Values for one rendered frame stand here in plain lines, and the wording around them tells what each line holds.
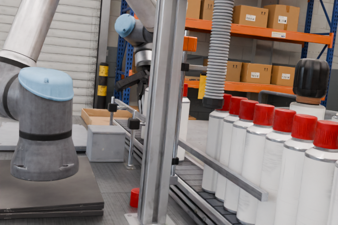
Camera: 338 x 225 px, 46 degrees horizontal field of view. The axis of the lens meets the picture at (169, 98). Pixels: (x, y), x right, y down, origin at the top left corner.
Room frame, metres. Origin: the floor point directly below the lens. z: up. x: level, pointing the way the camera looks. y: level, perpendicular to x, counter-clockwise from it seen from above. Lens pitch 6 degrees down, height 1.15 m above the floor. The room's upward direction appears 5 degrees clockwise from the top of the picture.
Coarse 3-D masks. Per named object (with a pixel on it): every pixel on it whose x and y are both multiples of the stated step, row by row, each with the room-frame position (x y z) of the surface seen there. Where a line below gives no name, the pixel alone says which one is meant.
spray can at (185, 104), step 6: (186, 84) 1.03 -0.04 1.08; (186, 90) 1.03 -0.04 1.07; (186, 96) 1.03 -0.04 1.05; (186, 102) 1.02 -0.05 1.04; (186, 108) 1.02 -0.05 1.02; (186, 114) 1.02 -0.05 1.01; (186, 120) 1.02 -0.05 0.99; (180, 126) 1.01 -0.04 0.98; (186, 126) 1.03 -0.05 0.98; (180, 132) 1.01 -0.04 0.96; (186, 132) 1.03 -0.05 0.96; (180, 150) 1.02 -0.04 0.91; (180, 156) 1.02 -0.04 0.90
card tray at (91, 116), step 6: (84, 108) 1.86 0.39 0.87; (90, 108) 1.87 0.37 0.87; (84, 114) 1.76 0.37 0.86; (90, 114) 1.87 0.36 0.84; (96, 114) 1.88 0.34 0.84; (102, 114) 1.89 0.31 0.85; (108, 114) 1.90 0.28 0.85; (114, 114) 1.91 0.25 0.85; (120, 114) 1.92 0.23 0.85; (126, 114) 1.93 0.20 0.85; (84, 120) 1.74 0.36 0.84; (90, 120) 1.60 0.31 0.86; (96, 120) 1.78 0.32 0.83; (102, 120) 1.80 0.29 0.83; (108, 120) 1.81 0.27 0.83
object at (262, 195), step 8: (120, 104) 1.49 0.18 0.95; (144, 120) 1.18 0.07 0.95; (184, 144) 0.88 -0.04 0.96; (192, 152) 0.83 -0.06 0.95; (200, 152) 0.80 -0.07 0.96; (208, 160) 0.76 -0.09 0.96; (216, 168) 0.72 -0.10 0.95; (224, 168) 0.70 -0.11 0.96; (224, 176) 0.69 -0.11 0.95; (232, 176) 0.67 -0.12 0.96; (240, 176) 0.66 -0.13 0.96; (240, 184) 0.64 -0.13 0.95; (248, 184) 0.62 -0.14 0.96; (248, 192) 0.61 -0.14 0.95; (256, 192) 0.60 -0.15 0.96; (264, 192) 0.58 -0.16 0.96; (264, 200) 0.58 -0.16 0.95
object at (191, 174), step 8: (120, 120) 1.58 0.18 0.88; (128, 128) 1.42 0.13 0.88; (136, 136) 1.30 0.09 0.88; (184, 160) 1.04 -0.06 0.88; (176, 168) 0.96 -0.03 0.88; (184, 168) 0.97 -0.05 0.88; (192, 168) 0.97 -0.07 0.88; (200, 168) 0.98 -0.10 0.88; (184, 176) 0.90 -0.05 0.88; (192, 176) 0.90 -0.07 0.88; (200, 176) 0.91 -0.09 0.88; (192, 184) 0.85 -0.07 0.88; (200, 184) 0.85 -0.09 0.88; (200, 192) 0.80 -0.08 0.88; (208, 200) 0.75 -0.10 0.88; (216, 200) 0.76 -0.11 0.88; (216, 208) 0.72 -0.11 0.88; (224, 216) 0.68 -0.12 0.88; (232, 216) 0.68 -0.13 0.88; (232, 224) 0.66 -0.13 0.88; (240, 224) 0.65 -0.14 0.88
